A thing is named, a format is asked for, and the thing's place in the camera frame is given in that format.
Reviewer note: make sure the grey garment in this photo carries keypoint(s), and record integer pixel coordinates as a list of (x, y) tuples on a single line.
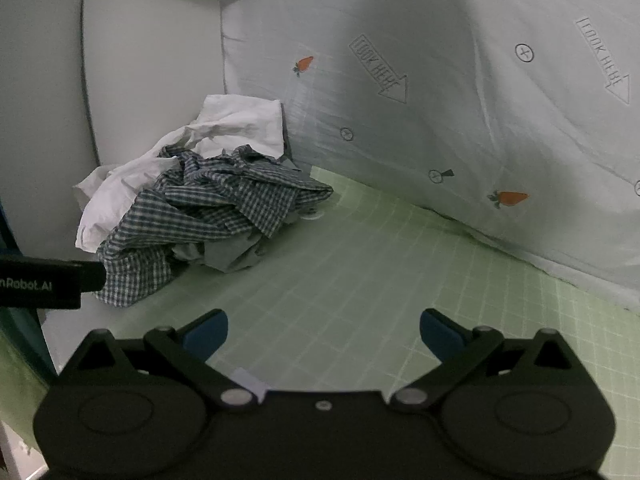
[(225, 256)]

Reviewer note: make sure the green grid cutting mat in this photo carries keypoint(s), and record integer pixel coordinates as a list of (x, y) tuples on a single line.
[(350, 270)]

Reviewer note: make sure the carrot print quilt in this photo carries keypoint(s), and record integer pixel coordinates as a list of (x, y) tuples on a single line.
[(425, 135)]

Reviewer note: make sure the white pillow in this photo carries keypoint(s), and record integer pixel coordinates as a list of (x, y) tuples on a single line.
[(150, 70)]

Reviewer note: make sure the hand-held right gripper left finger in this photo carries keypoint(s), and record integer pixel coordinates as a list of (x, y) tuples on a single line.
[(209, 334)]

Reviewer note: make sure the blue white checked shirt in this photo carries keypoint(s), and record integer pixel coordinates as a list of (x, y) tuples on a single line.
[(210, 200)]

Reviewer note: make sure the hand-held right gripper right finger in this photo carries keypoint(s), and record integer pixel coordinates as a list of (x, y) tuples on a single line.
[(439, 334)]

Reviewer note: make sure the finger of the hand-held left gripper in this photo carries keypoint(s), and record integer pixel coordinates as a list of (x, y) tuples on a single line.
[(94, 276)]

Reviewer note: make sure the white garment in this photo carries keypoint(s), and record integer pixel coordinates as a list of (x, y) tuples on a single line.
[(235, 125)]

